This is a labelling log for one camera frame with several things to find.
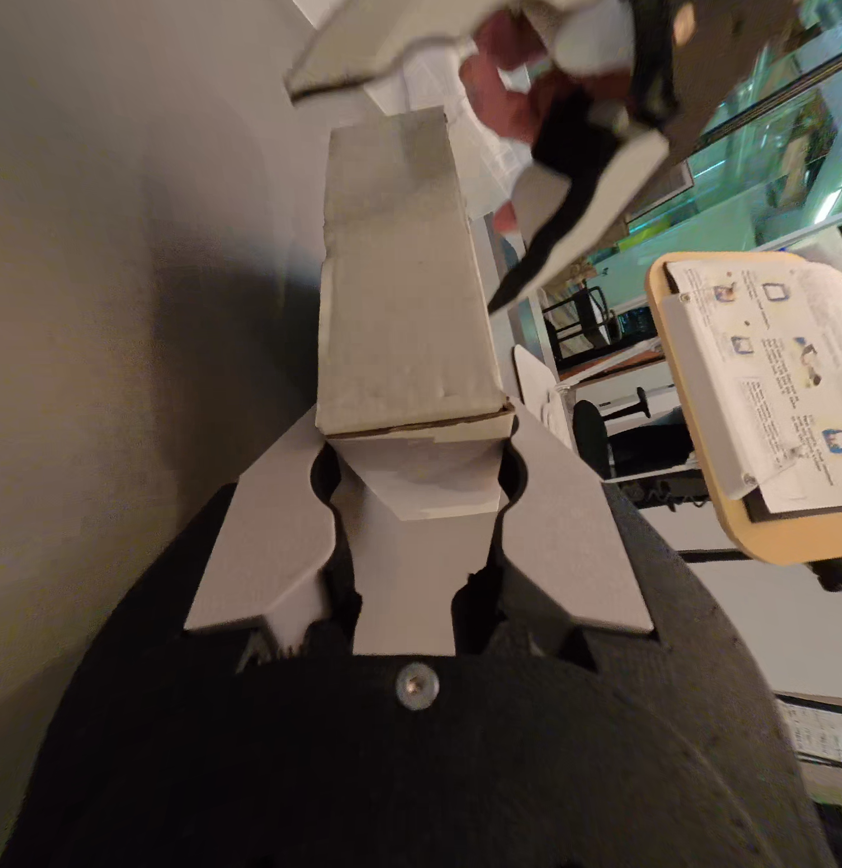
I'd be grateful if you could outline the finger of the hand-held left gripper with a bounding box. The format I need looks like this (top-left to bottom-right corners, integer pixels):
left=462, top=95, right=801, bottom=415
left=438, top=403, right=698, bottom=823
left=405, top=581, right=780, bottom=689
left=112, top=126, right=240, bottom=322
left=487, top=127, right=673, bottom=316
left=284, top=0, right=524, bottom=104

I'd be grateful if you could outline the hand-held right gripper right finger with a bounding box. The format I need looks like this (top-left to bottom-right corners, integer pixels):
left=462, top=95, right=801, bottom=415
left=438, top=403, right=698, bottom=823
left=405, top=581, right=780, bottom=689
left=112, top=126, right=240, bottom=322
left=492, top=402, right=655, bottom=638

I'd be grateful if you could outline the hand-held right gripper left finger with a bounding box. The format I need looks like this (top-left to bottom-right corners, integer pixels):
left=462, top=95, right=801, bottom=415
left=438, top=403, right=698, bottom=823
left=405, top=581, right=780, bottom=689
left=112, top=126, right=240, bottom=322
left=184, top=406, right=341, bottom=648

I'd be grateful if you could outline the white cardboard box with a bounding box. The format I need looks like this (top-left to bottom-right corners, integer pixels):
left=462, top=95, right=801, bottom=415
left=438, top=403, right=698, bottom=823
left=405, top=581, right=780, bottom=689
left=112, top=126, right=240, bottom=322
left=316, top=107, right=517, bottom=523

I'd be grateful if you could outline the person's left hand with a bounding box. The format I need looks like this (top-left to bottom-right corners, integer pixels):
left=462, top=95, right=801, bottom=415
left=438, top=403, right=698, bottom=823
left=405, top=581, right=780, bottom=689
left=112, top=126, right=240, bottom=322
left=458, top=12, right=629, bottom=149

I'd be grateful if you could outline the black office chair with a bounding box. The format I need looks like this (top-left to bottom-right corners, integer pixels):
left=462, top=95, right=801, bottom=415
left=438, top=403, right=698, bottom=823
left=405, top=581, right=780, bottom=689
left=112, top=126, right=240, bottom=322
left=572, top=400, right=696, bottom=479

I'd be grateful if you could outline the white panel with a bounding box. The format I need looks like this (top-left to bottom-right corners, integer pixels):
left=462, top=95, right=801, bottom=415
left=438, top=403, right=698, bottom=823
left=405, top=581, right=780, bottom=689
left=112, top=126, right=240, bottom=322
left=573, top=359, right=686, bottom=435

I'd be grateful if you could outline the light wooden board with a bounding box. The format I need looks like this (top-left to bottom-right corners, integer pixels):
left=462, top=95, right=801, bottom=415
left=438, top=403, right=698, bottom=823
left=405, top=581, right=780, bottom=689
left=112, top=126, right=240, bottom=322
left=645, top=251, right=842, bottom=567

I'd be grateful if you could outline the instruction poster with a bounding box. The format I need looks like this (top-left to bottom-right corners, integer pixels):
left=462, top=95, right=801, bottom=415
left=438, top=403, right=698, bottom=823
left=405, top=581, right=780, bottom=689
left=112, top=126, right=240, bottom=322
left=665, top=258, right=842, bottom=515

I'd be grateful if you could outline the black coiled cable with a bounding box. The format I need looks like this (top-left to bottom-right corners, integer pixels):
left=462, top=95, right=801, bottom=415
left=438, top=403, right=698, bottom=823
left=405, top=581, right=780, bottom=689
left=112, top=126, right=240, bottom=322
left=641, top=485, right=710, bottom=509

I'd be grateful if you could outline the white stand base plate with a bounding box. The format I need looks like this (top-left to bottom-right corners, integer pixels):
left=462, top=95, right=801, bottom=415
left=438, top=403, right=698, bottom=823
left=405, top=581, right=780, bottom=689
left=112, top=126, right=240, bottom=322
left=512, top=344, right=578, bottom=448

